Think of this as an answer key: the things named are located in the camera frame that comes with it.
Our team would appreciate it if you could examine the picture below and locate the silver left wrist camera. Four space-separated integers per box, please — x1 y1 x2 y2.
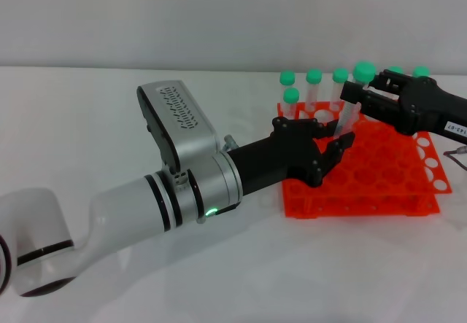
136 79 220 173

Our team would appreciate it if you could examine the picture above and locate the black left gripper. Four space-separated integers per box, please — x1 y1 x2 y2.
228 116 357 195

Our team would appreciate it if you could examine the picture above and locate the orange test tube rack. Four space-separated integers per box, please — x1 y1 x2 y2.
276 98 453 221

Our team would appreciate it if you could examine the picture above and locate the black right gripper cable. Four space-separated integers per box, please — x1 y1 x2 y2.
442 147 467 173

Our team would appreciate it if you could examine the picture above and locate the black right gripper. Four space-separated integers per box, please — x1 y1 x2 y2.
339 69 467 143

